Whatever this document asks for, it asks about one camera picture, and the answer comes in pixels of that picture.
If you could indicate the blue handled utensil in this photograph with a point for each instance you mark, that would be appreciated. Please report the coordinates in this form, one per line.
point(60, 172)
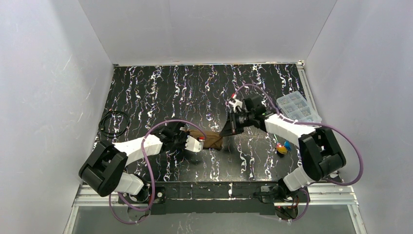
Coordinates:
point(287, 145)

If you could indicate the brown woven cloth napkin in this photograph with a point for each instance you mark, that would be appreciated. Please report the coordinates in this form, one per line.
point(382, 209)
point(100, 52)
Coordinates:
point(212, 140)

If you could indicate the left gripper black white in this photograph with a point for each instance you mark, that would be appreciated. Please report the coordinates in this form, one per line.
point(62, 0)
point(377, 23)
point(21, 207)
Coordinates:
point(180, 142)

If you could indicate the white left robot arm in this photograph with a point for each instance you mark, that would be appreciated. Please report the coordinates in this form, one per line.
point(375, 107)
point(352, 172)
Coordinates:
point(104, 169)

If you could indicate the red yellow handled utensil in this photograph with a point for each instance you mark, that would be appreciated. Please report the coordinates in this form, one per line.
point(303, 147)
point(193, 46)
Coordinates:
point(280, 148)

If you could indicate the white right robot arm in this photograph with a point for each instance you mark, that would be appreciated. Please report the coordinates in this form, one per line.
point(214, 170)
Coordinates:
point(331, 152)

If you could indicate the clear plastic compartment box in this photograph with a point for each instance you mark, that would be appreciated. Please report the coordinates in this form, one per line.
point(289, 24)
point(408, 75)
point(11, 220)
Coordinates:
point(295, 107)

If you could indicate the aluminium side rail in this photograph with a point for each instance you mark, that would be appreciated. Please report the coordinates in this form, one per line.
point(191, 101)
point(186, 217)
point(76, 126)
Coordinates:
point(306, 142)

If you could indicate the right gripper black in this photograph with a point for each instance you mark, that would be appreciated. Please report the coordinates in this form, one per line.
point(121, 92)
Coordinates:
point(234, 121)

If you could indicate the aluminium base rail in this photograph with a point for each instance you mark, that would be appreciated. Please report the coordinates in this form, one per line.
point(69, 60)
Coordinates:
point(220, 197)

